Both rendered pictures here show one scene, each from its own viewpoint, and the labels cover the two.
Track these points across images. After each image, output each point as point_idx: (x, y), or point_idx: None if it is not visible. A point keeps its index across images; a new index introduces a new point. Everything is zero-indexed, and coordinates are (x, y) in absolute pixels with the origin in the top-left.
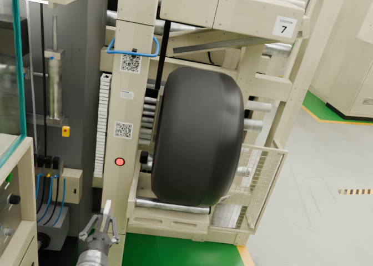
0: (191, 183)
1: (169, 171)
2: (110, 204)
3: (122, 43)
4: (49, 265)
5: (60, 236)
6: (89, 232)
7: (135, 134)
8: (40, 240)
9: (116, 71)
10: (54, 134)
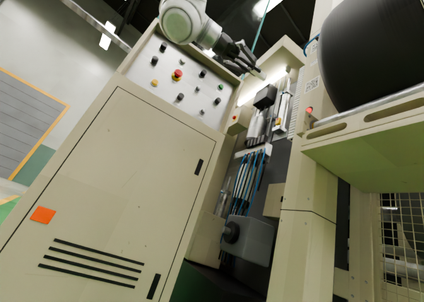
0: (348, 12)
1: (322, 27)
2: (265, 77)
3: (312, 42)
4: (226, 284)
5: (247, 231)
6: (231, 64)
7: (322, 81)
8: (231, 227)
9: (308, 57)
10: (282, 159)
